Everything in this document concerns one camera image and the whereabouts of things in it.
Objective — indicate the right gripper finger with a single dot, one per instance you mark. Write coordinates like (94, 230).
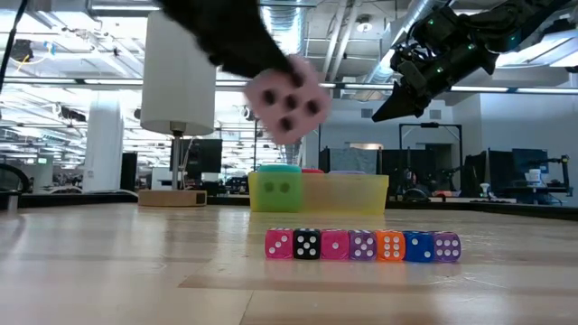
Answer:
(399, 104)

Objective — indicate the pink foam die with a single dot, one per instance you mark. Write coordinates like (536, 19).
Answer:
(300, 116)

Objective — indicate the red foam die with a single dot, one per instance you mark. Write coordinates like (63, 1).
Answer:
(313, 171)

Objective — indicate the teal foam die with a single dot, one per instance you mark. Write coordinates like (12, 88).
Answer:
(280, 168)

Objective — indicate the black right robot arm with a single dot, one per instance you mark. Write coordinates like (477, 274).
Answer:
(519, 22)

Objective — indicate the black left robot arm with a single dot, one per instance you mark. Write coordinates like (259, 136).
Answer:
(212, 22)

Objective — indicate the white shade table lamp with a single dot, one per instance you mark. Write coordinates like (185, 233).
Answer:
(176, 90)

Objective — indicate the white ceiling sensor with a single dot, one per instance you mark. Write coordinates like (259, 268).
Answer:
(364, 25)

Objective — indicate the yellow translucent plastic tray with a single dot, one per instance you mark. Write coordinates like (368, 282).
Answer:
(352, 194)

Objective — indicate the black computer monitor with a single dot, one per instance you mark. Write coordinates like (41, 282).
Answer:
(210, 155)
(528, 158)
(496, 171)

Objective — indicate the white cup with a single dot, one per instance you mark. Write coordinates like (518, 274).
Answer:
(534, 177)

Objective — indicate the long ceiling light strip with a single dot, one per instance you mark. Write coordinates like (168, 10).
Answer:
(113, 81)

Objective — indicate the small blue translucent die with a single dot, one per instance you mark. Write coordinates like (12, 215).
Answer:
(420, 248)

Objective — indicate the small orange translucent die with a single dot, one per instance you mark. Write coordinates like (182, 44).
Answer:
(391, 257)

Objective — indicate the small purple translucent die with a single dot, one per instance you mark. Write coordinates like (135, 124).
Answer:
(362, 254)
(447, 257)

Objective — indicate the white pillar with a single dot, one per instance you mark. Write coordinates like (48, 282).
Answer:
(104, 144)

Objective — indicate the small black die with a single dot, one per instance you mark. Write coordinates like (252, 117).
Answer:
(300, 253)

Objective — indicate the black ceiling device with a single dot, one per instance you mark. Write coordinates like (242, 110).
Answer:
(20, 49)

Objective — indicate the black metal rack frame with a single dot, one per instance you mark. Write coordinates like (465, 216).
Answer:
(429, 125)

